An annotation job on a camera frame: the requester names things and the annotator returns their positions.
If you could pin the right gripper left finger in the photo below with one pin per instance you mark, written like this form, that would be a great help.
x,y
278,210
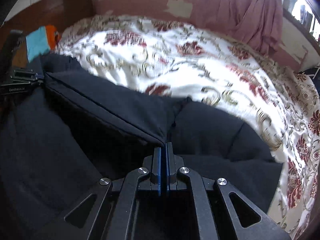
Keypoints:
x,y
155,171

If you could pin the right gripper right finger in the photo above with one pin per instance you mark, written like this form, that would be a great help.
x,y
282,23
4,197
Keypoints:
x,y
171,167

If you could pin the large black padded coat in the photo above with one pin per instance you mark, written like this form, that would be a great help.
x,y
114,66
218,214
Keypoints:
x,y
76,154

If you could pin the orange blue brown pillow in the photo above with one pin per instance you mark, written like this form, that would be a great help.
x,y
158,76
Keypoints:
x,y
42,41

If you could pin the brown wooden headboard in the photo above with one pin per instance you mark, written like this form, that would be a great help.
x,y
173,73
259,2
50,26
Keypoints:
x,y
59,13

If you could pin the floral white red bedspread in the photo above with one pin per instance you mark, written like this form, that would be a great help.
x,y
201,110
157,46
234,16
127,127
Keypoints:
x,y
177,59

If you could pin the pink window curtain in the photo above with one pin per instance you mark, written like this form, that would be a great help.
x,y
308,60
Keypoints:
x,y
257,23

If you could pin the brown framed window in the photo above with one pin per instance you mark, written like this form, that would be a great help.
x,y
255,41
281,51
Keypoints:
x,y
304,15

